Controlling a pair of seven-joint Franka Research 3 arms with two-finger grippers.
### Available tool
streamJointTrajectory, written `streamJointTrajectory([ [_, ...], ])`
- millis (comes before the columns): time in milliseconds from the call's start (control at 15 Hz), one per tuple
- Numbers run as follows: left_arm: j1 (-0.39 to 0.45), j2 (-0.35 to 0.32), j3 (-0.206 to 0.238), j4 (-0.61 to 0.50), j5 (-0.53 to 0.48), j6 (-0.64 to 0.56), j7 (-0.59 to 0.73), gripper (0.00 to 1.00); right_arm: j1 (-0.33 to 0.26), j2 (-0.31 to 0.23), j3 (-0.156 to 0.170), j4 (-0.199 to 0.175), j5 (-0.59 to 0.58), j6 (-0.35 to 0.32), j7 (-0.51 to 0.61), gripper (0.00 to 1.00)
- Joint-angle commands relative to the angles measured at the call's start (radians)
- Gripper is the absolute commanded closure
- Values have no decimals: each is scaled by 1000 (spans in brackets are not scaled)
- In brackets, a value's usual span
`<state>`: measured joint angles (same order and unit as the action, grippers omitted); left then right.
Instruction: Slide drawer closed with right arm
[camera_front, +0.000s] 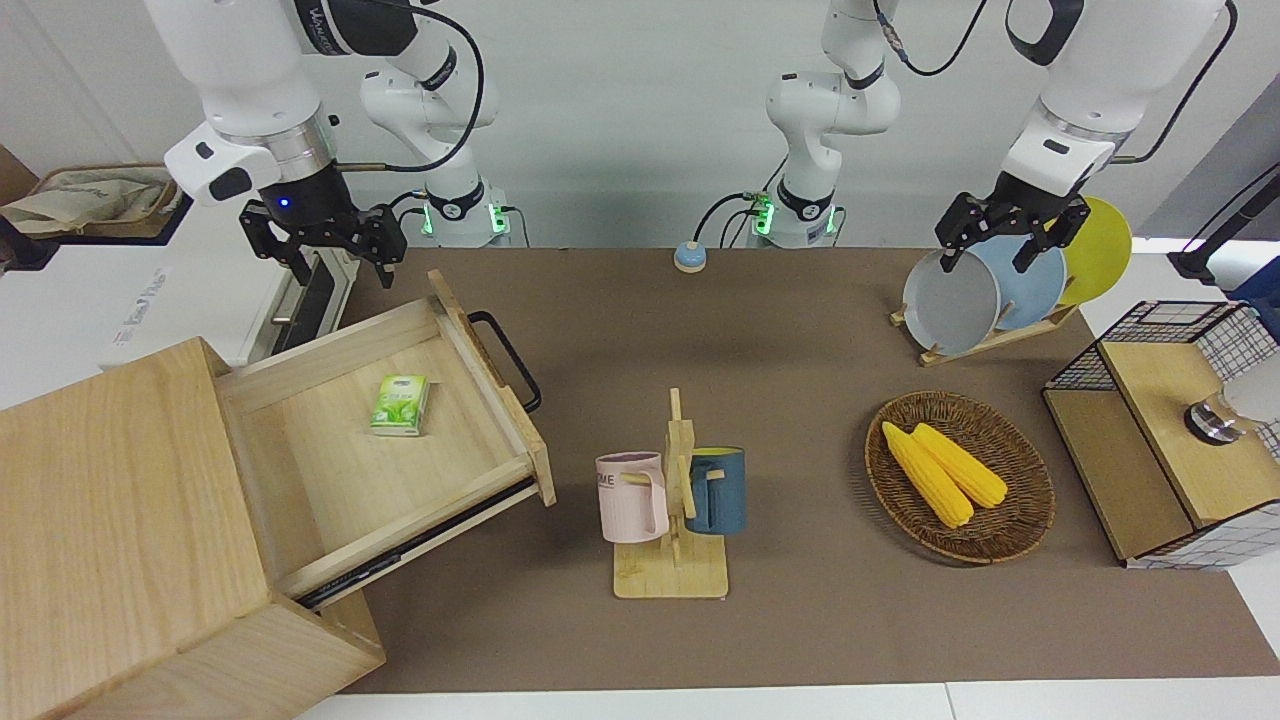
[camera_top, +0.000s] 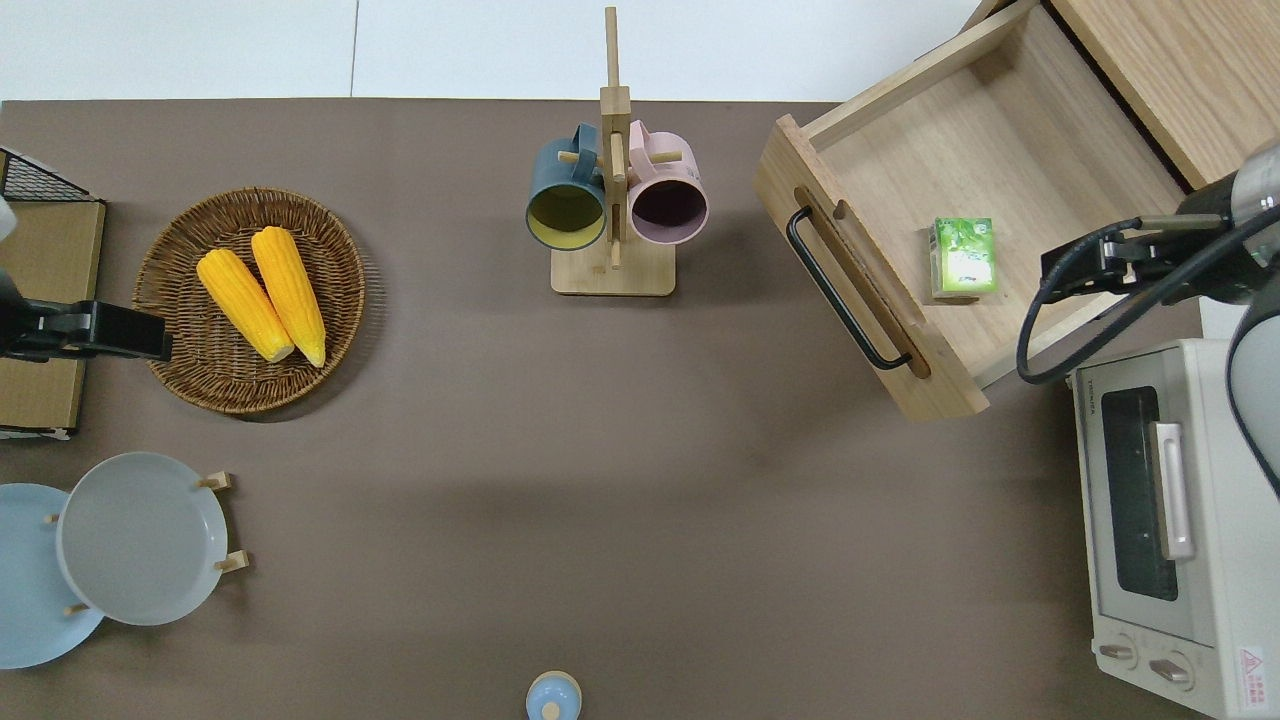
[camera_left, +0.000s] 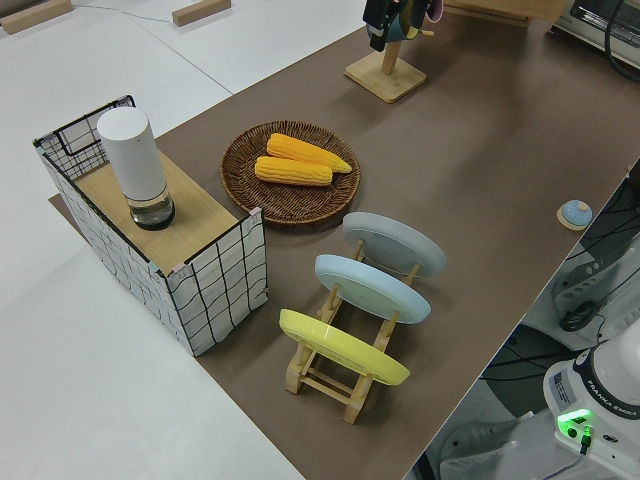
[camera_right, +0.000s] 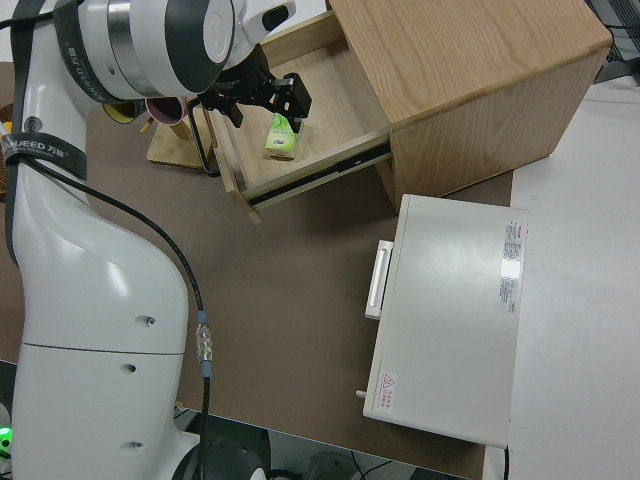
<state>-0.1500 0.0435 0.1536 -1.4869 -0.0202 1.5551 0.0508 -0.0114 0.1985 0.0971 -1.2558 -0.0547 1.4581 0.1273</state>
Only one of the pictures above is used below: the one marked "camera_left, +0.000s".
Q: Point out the brown wicker basket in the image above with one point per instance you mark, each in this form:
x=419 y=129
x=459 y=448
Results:
x=295 y=205

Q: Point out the grey plate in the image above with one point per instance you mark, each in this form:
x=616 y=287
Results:
x=395 y=242

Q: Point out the wooden block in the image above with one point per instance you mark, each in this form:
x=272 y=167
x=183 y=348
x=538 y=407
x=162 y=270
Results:
x=32 y=17
x=200 y=12

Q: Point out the white power strip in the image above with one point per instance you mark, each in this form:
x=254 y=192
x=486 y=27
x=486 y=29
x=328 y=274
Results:
x=582 y=280

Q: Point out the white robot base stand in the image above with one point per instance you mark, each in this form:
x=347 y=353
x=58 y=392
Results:
x=500 y=450

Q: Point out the dark blue mug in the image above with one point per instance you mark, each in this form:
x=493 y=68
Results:
x=400 y=27

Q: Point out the yellow plate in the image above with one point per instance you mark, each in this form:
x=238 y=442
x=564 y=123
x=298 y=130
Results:
x=340 y=347

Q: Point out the yellow corn cob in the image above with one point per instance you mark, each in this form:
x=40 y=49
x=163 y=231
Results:
x=292 y=171
x=300 y=149

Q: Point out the wooden mug tree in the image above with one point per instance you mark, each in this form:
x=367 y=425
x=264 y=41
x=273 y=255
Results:
x=387 y=75

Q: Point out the silver toaster oven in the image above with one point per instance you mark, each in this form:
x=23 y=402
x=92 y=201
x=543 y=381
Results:
x=590 y=25

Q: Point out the light blue plate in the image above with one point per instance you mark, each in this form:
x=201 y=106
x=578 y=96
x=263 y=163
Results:
x=370 y=287

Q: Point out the wooden plate rack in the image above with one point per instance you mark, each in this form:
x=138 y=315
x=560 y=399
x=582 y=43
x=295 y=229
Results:
x=325 y=387

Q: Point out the black camera device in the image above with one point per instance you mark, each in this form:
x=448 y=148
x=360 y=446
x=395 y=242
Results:
x=377 y=17

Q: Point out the wooden cabinet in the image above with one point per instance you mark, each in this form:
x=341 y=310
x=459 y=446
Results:
x=547 y=7

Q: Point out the black plug adapter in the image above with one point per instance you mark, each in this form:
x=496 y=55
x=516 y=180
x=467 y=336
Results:
x=577 y=317

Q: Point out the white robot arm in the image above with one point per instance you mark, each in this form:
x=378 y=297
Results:
x=595 y=385

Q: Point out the white cylinder grinder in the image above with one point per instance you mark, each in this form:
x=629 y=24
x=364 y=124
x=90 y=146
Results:
x=132 y=160

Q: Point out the brown table mat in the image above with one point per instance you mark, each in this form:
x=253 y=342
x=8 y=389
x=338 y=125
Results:
x=450 y=175

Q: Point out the pink mug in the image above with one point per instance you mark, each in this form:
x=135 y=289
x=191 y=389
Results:
x=435 y=9

